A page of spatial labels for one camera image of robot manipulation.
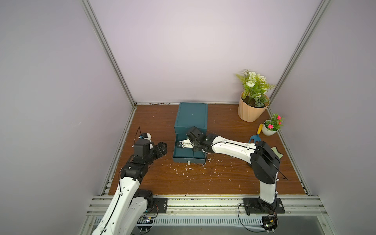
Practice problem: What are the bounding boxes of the green plant white flowers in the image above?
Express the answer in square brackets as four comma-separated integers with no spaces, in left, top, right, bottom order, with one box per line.
[236,70,275,108]

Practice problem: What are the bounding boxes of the aluminium corner post right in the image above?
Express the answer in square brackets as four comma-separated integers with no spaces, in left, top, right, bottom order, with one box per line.
[270,0,332,104]

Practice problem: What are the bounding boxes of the aluminium corner post left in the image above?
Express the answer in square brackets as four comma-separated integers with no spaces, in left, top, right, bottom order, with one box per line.
[81,0,137,107]

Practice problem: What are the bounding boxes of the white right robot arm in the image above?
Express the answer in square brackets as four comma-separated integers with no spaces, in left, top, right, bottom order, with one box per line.
[178,127,281,208]

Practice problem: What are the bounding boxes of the left small circuit board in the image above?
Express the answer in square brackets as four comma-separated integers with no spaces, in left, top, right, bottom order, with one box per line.
[136,216,155,234]

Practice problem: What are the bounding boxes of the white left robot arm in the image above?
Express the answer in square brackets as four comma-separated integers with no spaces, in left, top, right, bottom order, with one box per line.
[92,139,167,235]

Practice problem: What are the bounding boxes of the aluminium corner post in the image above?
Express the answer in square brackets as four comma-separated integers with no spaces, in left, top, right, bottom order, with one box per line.
[81,0,137,107]
[270,0,332,104]

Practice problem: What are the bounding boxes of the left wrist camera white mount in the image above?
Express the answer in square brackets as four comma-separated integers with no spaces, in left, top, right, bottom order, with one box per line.
[139,133,151,143]

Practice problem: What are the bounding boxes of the small white pot pink flowers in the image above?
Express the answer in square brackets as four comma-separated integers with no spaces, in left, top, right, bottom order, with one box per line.
[262,114,284,136]

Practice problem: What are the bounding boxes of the right small circuit board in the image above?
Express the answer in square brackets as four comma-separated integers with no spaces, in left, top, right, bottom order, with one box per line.
[261,214,279,233]

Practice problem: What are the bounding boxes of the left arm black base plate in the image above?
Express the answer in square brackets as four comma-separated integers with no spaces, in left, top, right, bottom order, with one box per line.
[146,197,168,214]

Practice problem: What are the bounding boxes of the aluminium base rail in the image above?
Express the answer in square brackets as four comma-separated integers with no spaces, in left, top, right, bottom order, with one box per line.
[86,195,328,218]

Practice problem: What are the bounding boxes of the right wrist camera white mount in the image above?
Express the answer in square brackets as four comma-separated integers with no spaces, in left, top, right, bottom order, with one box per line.
[176,139,194,149]

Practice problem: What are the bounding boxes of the small circuit board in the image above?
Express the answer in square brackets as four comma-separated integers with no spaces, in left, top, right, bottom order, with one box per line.
[261,214,279,233]
[136,216,155,234]

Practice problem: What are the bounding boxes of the teal drawer cabinet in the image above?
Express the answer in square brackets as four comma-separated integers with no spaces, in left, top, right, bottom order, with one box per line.
[174,102,208,135]

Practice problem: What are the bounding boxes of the beige ribbed flower pot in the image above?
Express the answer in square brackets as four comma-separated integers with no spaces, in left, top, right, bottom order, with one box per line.
[238,93,270,122]

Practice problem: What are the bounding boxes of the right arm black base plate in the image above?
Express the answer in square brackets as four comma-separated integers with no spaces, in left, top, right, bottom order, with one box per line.
[243,197,286,215]

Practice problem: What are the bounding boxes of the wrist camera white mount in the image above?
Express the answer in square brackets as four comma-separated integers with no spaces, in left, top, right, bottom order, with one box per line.
[139,133,151,143]
[176,139,194,149]

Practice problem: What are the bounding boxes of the black green work glove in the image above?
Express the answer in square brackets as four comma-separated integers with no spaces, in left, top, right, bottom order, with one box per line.
[271,147,284,159]

